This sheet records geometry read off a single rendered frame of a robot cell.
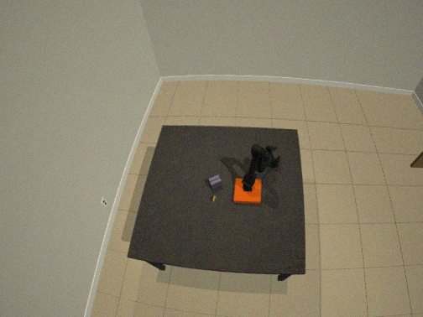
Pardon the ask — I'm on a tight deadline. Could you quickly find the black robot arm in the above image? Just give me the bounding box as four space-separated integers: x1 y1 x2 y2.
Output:
242 143 269 191

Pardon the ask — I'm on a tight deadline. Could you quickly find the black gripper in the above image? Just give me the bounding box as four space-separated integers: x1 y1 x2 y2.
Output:
265 145 280 168

